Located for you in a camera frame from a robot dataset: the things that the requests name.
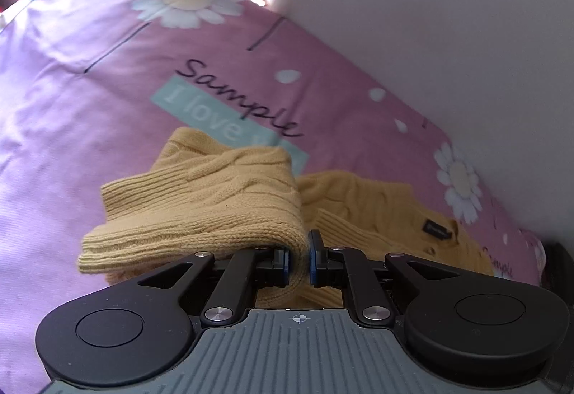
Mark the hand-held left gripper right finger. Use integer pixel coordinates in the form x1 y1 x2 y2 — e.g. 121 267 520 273
307 229 462 327

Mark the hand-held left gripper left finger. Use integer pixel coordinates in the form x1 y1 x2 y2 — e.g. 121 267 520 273
137 245 295 328

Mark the yellow cable-knit cardigan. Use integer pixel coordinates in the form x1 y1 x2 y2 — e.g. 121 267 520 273
77 127 499 310

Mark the pink floral bed sheet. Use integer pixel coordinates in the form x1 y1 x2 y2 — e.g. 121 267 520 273
0 0 547 394

